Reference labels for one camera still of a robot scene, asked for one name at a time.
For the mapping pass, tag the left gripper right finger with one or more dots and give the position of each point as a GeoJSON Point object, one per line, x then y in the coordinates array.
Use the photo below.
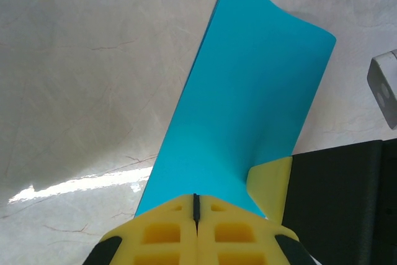
{"type": "Point", "coordinates": [263, 234]}

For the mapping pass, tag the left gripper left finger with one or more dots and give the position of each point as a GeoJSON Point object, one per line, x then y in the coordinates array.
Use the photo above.
{"type": "Point", "coordinates": [124, 231]}

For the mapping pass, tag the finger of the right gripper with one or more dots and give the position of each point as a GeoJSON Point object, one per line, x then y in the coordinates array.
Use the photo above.
{"type": "Point", "coordinates": [270, 184]}

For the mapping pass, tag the blue square paper sheet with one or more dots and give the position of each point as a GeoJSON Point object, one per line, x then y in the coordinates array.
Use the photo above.
{"type": "Point", "coordinates": [248, 91]}

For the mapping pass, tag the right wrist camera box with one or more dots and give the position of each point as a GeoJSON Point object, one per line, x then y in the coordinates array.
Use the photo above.
{"type": "Point", "coordinates": [384, 91]}

